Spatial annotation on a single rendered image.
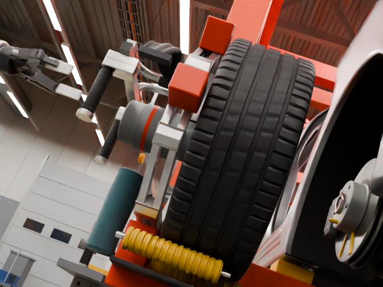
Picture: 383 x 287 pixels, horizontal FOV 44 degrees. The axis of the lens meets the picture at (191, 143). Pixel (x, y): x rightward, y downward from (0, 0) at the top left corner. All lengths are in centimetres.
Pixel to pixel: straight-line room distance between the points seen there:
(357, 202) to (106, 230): 72
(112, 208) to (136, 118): 28
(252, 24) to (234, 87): 113
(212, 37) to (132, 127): 33
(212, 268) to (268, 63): 51
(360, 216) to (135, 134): 67
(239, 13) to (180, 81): 122
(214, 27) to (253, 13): 95
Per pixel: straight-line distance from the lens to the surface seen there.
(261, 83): 114
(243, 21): 224
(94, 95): 127
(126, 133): 137
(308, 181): 188
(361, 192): 144
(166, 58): 127
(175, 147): 112
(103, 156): 156
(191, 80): 108
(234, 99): 110
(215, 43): 133
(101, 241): 141
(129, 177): 145
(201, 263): 116
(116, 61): 130
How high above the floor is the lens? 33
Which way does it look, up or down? 22 degrees up
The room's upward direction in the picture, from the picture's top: 22 degrees clockwise
